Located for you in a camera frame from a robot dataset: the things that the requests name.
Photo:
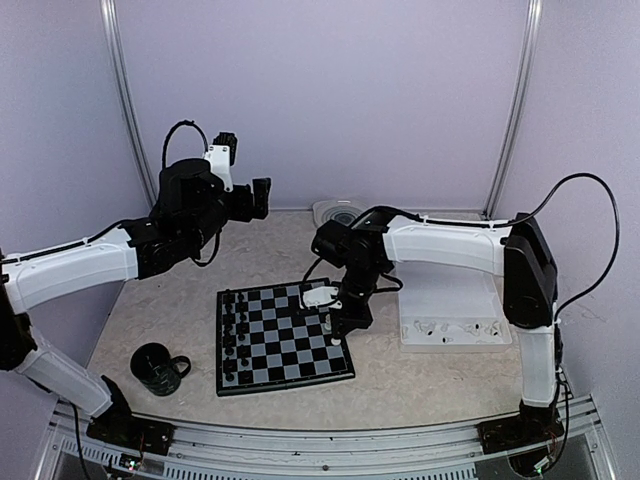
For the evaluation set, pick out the grey swirl ceramic plate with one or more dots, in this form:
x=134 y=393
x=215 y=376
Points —
x=342 y=211

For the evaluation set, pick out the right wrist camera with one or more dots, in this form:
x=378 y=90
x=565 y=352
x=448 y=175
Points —
x=321 y=297

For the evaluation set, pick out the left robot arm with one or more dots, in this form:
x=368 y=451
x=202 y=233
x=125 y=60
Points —
x=29 y=280

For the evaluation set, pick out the right aluminium frame post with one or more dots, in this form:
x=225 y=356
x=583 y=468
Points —
x=523 y=75

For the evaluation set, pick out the aluminium frame post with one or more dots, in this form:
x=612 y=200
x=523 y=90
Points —
x=523 y=75
x=116 y=51

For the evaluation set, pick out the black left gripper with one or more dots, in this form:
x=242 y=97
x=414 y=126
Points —
x=245 y=211

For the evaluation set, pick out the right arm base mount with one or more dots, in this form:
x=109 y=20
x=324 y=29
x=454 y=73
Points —
x=515 y=432

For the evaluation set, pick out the left aluminium frame post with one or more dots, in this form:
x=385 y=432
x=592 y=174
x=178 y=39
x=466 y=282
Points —
x=116 y=51

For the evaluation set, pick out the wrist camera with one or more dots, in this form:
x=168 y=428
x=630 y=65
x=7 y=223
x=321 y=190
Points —
x=321 y=297
x=221 y=155

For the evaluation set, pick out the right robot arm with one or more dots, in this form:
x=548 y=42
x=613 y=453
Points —
x=517 y=255

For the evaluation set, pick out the aluminium front rail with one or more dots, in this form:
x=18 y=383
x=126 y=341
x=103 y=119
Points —
x=208 y=451

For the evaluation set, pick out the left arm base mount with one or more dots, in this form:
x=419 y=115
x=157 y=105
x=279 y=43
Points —
x=131 y=432

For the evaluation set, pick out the white plastic tray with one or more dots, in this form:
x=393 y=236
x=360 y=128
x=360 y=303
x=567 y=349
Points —
x=444 y=309

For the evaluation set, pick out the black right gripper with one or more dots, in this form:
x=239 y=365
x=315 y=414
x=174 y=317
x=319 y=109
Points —
x=349 y=321

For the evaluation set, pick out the black and grey chessboard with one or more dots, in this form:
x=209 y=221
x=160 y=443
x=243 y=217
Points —
x=265 y=342

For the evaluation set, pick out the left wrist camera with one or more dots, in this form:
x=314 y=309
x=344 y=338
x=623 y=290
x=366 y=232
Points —
x=221 y=155

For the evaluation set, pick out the black mug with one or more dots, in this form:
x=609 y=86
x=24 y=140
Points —
x=160 y=373

